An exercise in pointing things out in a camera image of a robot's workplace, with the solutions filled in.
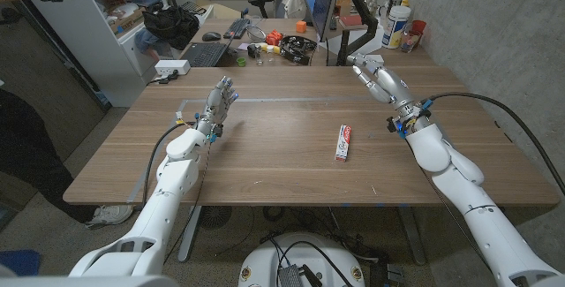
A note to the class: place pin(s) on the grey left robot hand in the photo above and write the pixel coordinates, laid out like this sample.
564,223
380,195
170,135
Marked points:
215,101

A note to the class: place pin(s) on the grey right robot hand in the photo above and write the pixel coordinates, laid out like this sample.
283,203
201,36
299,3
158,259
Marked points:
393,86

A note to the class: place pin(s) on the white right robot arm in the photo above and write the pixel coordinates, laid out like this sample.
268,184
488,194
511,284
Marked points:
463,181

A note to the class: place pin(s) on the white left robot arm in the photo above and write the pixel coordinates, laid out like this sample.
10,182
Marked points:
165,198

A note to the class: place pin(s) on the black laptop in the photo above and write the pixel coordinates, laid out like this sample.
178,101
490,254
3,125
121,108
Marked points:
205,55

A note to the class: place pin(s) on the small green cap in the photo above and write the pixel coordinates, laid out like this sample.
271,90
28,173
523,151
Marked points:
241,62

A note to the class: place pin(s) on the white power strip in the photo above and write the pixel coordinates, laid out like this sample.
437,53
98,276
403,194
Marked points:
172,67

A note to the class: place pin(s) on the white shelf unit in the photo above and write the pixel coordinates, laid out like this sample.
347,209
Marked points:
88,35

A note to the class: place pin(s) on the white wipes canister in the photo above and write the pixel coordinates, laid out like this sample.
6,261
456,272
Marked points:
395,26

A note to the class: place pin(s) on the red cup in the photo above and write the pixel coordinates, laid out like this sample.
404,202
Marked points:
419,27

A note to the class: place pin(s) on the dark computer mouse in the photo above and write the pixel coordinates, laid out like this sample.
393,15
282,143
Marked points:
211,36

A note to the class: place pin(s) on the white red toothpaste box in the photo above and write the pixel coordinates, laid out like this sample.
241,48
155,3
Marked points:
343,143

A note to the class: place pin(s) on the yellow plastic object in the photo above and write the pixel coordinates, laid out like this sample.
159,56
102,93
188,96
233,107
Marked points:
270,48

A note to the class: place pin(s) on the black keyboard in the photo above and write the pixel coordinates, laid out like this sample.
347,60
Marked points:
237,27

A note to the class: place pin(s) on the red notebook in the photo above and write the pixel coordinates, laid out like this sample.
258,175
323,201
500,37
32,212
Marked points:
351,20

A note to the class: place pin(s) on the cardboard box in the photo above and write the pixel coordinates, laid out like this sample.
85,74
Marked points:
128,22

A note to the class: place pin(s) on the black lidded tumbler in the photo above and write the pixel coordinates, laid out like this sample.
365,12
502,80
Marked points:
395,1

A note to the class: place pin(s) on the red orange plastic object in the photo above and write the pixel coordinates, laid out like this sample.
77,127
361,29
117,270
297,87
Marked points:
274,38

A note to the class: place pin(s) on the black remote control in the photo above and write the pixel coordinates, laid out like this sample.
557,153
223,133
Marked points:
333,23

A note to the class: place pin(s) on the black bag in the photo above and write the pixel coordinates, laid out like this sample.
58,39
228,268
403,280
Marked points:
172,24

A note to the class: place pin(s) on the orange cube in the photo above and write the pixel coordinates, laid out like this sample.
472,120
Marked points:
301,27

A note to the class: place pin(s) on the black computer monitor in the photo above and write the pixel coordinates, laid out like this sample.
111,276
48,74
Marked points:
320,0

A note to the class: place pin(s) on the black floor fan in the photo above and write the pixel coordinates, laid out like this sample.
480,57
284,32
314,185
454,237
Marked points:
215,216

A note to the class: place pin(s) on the grey table leg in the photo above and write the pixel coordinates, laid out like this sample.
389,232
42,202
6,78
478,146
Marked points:
412,234
189,238

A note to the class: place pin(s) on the white sneaker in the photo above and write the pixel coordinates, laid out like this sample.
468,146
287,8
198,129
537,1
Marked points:
110,215

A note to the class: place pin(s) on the white robot torso base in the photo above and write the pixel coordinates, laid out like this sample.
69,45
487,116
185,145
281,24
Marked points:
265,260

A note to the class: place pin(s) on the person in dark clothes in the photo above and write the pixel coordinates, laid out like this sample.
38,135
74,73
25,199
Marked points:
31,154

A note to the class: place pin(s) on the blue floor mat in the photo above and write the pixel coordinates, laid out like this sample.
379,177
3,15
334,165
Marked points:
17,261

